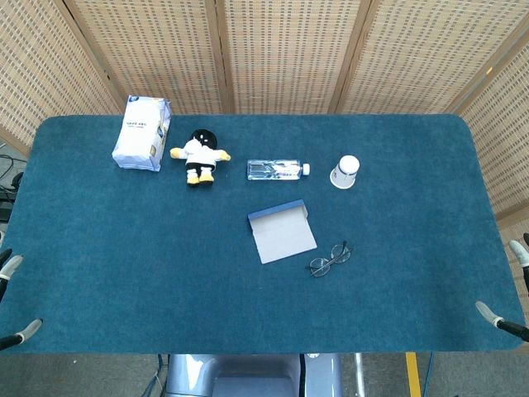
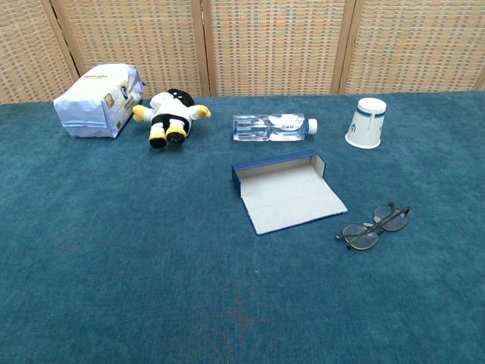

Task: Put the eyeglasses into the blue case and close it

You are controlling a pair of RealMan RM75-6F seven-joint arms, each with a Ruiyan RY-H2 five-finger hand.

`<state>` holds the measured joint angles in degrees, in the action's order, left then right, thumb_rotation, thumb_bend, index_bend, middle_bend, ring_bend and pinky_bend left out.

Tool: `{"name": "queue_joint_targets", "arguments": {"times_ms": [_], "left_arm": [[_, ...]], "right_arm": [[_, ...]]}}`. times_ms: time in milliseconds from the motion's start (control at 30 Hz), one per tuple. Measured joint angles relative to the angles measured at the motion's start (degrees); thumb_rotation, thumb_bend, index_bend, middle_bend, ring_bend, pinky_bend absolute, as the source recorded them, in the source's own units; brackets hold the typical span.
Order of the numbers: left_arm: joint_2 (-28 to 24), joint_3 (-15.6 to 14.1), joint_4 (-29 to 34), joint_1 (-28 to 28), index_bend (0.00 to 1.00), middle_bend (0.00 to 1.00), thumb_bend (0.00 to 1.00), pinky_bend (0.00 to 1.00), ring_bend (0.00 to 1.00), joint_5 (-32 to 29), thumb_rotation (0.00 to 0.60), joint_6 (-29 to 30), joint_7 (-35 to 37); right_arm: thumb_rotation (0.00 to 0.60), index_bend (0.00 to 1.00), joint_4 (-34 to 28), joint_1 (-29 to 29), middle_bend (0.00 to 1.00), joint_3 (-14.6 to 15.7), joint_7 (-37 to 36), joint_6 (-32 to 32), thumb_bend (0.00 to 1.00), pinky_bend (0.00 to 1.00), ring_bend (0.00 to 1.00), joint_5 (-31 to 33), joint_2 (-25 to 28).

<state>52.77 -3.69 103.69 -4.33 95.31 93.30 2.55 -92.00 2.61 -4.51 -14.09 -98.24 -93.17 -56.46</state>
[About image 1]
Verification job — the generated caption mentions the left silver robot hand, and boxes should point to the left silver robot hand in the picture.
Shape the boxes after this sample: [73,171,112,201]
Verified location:
[0,247,44,352]

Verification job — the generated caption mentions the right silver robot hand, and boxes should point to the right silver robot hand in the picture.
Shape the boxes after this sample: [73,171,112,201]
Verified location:
[474,232,529,341]

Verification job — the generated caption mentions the black-framed eyeglasses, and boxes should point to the black-framed eyeglasses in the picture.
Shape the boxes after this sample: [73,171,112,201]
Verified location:
[305,240,355,279]

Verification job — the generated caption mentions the blue and grey box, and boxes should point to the blue and grey box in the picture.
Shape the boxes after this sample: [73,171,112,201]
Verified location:
[246,199,318,265]

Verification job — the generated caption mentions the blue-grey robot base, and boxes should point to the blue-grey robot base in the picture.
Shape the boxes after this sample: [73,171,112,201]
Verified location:
[164,352,344,397]

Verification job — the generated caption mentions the blue carpet table cover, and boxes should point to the blue carpet table cover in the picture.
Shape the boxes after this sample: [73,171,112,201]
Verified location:
[0,113,529,356]

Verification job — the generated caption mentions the white paper cup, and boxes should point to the white paper cup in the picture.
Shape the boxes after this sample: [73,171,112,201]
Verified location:
[329,155,360,190]

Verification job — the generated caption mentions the white tissue pack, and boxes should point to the white tissue pack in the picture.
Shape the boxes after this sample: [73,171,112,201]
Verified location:
[111,94,173,173]

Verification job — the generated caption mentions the black white plush doll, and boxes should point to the black white plush doll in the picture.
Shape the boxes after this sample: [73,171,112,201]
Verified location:
[169,128,232,188]

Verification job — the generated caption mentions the clear plastic water bottle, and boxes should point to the clear plastic water bottle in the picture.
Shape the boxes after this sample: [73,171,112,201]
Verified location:
[246,159,312,182]

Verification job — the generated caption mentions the woven bamboo folding screen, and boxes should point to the woven bamboo folding screen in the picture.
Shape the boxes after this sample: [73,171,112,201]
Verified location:
[0,0,529,222]

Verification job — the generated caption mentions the black floor cables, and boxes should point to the black floor cables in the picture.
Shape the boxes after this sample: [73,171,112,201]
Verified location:
[0,153,26,222]

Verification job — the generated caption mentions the blue cable under table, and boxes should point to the blue cable under table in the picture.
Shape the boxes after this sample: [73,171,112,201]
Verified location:
[152,353,167,392]

